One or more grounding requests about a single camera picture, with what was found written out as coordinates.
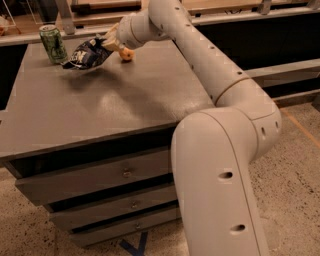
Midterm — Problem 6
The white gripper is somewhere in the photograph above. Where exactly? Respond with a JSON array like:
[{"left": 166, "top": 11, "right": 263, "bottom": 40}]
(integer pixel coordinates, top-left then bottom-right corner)
[{"left": 102, "top": 15, "right": 144, "bottom": 52}]

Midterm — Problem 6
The blue chip bag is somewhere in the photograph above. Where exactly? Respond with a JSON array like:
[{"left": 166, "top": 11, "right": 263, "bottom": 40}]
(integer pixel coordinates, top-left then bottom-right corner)
[{"left": 62, "top": 37, "right": 112, "bottom": 70}]

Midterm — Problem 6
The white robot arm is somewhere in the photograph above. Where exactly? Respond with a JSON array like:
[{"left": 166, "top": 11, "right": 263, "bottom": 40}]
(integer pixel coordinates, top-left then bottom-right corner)
[{"left": 114, "top": 0, "right": 282, "bottom": 256}]

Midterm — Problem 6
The green soda can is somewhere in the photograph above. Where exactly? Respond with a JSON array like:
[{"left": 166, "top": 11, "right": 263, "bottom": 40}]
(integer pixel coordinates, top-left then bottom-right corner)
[{"left": 39, "top": 24, "right": 67, "bottom": 64}]

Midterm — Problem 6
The orange fruit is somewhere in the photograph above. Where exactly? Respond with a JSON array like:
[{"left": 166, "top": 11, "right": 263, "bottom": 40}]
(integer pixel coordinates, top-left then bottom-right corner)
[{"left": 119, "top": 48, "right": 135, "bottom": 61}]

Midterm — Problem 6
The dark wooden bar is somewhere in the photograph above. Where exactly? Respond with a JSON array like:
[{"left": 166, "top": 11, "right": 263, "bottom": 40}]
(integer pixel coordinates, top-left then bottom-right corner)
[{"left": 70, "top": 0, "right": 142, "bottom": 14}]

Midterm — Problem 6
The grey drawer cabinet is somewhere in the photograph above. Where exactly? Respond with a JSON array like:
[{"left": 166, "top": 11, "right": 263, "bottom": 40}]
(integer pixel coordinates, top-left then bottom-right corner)
[{"left": 0, "top": 44, "right": 201, "bottom": 236}]

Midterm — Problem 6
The top grey drawer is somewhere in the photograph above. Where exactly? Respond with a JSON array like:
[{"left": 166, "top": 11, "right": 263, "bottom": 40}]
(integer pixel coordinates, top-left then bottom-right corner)
[{"left": 15, "top": 148, "right": 170, "bottom": 206}]

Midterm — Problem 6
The grey drawer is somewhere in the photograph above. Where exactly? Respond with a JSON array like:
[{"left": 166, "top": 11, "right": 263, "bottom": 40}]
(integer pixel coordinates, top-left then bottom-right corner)
[
  {"left": 69, "top": 205, "right": 181, "bottom": 247},
  {"left": 50, "top": 183, "right": 177, "bottom": 231},
  {"left": 15, "top": 148, "right": 170, "bottom": 206}
]

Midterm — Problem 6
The middle grey drawer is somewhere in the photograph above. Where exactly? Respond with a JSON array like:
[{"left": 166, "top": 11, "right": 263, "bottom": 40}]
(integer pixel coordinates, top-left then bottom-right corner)
[{"left": 50, "top": 183, "right": 177, "bottom": 231}]

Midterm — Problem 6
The bottom grey drawer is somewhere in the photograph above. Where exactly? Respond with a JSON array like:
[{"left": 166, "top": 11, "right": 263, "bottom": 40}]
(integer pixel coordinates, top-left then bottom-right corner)
[{"left": 69, "top": 205, "right": 181, "bottom": 247}]

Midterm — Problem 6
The grey metal rail frame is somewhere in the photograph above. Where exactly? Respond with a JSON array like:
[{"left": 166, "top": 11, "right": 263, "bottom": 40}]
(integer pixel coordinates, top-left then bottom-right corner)
[{"left": 0, "top": 0, "right": 320, "bottom": 111}]

